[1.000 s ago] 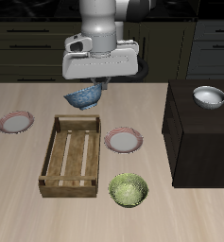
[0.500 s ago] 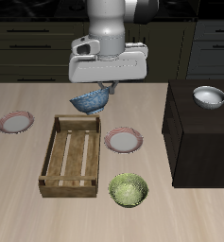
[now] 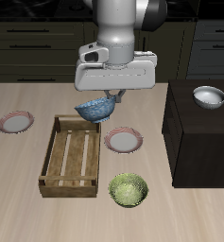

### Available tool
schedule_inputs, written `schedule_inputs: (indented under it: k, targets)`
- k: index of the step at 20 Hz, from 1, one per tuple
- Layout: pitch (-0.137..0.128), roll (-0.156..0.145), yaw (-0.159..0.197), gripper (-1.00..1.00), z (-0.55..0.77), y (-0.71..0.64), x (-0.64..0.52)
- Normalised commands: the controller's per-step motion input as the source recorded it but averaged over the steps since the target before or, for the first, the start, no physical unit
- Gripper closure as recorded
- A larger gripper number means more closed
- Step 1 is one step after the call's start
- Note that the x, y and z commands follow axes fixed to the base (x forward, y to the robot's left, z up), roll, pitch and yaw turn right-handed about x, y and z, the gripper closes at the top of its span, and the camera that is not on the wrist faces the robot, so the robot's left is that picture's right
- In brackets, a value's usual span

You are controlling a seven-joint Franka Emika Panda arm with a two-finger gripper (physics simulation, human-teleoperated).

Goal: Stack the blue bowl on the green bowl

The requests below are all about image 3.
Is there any white bowl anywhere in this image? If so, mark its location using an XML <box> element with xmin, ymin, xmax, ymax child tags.
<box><xmin>192</xmin><ymin>85</ymin><xmax>224</xmax><ymax>111</ymax></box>

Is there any red rimmed white plate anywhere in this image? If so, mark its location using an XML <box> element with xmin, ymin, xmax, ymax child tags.
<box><xmin>104</xmin><ymin>127</ymin><xmax>145</xmax><ymax>154</ymax></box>
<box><xmin>0</xmin><ymin>111</ymin><xmax>35</xmax><ymax>134</ymax></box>

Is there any wooden slat tray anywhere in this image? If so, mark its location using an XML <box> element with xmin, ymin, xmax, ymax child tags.
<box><xmin>38</xmin><ymin>113</ymin><xmax>102</xmax><ymax>199</ymax></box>

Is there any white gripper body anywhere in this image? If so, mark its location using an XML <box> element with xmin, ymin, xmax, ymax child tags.
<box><xmin>74</xmin><ymin>50</ymin><xmax>158</xmax><ymax>93</ymax></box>

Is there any dark wooden cabinet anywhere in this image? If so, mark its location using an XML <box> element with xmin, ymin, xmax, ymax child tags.
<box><xmin>161</xmin><ymin>78</ymin><xmax>224</xmax><ymax>189</ymax></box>

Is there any green patterned bowl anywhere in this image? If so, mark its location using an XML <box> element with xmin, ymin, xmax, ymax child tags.
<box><xmin>108</xmin><ymin>172</ymin><xmax>149</xmax><ymax>209</ymax></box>

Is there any blue patterned bowl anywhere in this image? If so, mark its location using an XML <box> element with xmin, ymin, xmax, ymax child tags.
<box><xmin>74</xmin><ymin>95</ymin><xmax>117</xmax><ymax>124</ymax></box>

